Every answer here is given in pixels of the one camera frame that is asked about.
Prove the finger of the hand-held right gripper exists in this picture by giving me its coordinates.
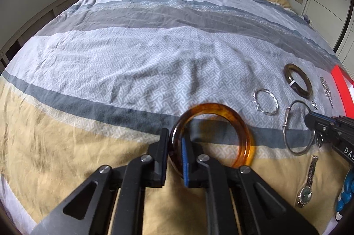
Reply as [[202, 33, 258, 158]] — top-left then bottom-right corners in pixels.
[[333, 116, 354, 127], [305, 112, 336, 139]]

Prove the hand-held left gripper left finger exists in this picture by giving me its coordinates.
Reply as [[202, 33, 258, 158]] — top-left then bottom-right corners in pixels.
[[30, 128, 170, 235]]

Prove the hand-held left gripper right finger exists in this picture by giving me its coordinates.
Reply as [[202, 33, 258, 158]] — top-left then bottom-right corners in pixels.
[[181, 137, 320, 235]]

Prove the thin silver hoop bangle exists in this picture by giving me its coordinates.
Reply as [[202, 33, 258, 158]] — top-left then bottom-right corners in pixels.
[[283, 100, 316, 156]]

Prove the rhinestone chain ornament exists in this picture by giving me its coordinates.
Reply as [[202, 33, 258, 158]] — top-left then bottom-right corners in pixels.
[[320, 77, 334, 109]]

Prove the red jewelry box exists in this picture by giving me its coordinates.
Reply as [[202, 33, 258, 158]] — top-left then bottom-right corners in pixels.
[[330, 65, 354, 117]]

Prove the brown stone bangle with tag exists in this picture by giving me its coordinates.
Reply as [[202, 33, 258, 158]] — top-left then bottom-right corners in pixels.
[[284, 64, 313, 99]]

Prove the amber resin bangle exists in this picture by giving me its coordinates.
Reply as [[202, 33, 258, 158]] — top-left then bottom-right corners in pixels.
[[169, 103, 256, 177]]

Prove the person's right hand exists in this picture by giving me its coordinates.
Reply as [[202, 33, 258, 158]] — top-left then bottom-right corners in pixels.
[[335, 171, 354, 221]]

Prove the silver wristwatch with green dial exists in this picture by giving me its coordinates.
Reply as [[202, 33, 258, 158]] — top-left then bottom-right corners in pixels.
[[296, 155, 319, 208]]

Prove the striped duvet cover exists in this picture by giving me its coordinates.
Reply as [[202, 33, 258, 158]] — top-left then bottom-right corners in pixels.
[[0, 0, 354, 235]]

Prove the twisted silver bracelet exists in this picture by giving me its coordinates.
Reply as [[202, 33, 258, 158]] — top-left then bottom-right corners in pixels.
[[252, 88, 280, 115]]

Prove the wooden bedside frame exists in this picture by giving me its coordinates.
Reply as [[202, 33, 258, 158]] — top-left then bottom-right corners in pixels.
[[0, 0, 98, 67]]

